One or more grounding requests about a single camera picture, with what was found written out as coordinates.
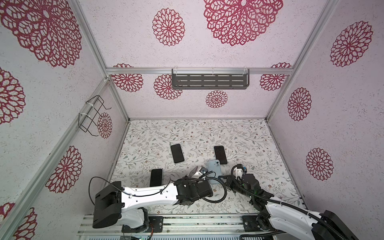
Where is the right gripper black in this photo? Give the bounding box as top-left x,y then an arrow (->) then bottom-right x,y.
217,174 -> 253,201

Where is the light blue phone case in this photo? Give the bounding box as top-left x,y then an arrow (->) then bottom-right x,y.
208,160 -> 222,178

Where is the black phone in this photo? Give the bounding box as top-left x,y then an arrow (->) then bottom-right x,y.
188,167 -> 201,179

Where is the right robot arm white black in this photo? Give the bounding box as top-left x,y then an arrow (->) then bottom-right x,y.
219,173 -> 357,240

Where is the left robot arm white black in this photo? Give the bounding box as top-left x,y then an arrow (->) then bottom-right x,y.
93,178 -> 213,230

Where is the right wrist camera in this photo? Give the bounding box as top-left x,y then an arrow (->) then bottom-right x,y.
232,166 -> 247,180

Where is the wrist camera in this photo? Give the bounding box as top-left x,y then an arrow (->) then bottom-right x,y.
232,166 -> 247,180
198,167 -> 208,177

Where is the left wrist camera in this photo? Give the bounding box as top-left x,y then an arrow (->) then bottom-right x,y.
198,167 -> 208,177

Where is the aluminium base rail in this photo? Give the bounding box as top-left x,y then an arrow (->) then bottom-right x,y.
77,213 -> 271,238

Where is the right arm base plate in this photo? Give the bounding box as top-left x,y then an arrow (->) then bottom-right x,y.
242,215 -> 271,232

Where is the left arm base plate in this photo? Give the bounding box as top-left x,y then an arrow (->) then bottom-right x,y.
122,216 -> 164,234

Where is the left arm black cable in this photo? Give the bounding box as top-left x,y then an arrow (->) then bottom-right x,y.
87,176 -> 175,206

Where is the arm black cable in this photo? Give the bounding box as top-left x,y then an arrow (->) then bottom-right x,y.
87,176 -> 175,206
230,164 -> 352,240

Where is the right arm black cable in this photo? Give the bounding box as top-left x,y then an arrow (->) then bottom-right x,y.
230,164 -> 352,240

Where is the dark metal wall shelf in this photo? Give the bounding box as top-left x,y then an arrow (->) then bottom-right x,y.
171,69 -> 250,90

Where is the black wire wall rack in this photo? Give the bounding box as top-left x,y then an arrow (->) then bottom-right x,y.
78,95 -> 113,139

